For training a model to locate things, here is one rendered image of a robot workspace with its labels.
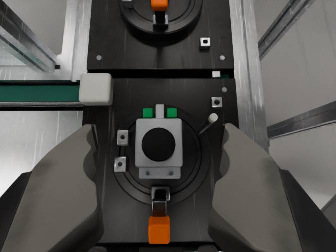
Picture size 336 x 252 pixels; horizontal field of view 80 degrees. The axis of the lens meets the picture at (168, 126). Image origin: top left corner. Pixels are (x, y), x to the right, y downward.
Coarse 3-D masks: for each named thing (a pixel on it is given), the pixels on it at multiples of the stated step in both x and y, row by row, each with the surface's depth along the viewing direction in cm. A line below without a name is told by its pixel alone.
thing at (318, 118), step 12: (300, 0) 27; (312, 0) 27; (288, 12) 30; (300, 12) 29; (276, 24) 34; (288, 24) 32; (264, 36) 37; (276, 36) 35; (264, 48) 38; (324, 108) 23; (288, 120) 30; (300, 120) 28; (312, 120) 25; (324, 120) 23; (276, 132) 33; (288, 132) 30; (300, 132) 30
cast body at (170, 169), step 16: (160, 112) 23; (144, 128) 19; (160, 128) 18; (176, 128) 19; (144, 144) 18; (160, 144) 18; (176, 144) 19; (144, 160) 18; (160, 160) 17; (176, 160) 18; (144, 176) 21; (160, 176) 21; (176, 176) 21
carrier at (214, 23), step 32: (96, 0) 35; (128, 0) 31; (192, 0) 33; (224, 0) 35; (96, 32) 34; (128, 32) 34; (160, 32) 32; (192, 32) 34; (224, 32) 34; (96, 64) 32; (128, 64) 33; (160, 64) 33; (192, 64) 33; (224, 64) 33
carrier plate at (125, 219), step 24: (120, 96) 31; (144, 96) 32; (168, 96) 32; (192, 96) 32; (216, 96) 32; (96, 120) 31; (120, 120) 31; (216, 120) 31; (216, 144) 30; (96, 168) 29; (216, 168) 30; (120, 192) 29; (120, 216) 28; (144, 216) 28; (192, 216) 28; (120, 240) 27; (144, 240) 27; (192, 240) 28
